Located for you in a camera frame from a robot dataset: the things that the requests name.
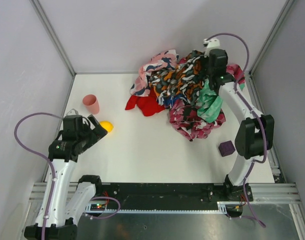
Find pink plastic cup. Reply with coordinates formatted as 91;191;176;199
82;94;100;115

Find aluminium frame rail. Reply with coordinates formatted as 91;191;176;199
28;182;301;204

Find red cloth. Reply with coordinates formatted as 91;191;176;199
125;90;166;117

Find orange black camouflage cloth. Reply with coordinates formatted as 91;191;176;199
148;50;209;106

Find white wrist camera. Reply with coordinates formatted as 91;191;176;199
65;108;79;117
203;38;221;56

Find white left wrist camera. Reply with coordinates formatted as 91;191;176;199
65;108;79;117

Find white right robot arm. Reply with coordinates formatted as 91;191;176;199
205;48;275;201

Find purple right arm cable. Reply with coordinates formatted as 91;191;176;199
209;33;268;228

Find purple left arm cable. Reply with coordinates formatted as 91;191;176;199
14;112;68;238

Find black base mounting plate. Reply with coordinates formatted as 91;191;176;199
91;183;254;210

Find green tie-dye cloth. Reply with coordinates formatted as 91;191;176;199
196;79;223;123

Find blue white patterned cloth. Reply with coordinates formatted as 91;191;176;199
156;90;178;109

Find purple cube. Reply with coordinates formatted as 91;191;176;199
218;140;236;157

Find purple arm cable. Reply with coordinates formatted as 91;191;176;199
209;33;268;228
14;112;68;238

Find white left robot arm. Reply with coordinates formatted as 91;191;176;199
24;114;108;240

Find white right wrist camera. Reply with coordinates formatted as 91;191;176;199
203;38;221;56

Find yellow lemon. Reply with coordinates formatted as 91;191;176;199
99;121;114;133

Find magenta pink camouflage cloth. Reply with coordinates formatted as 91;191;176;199
168;56;246;142

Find light pink navy camouflage cloth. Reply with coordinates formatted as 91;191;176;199
129;49;179;97

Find white cable duct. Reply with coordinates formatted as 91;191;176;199
85;202;227;215

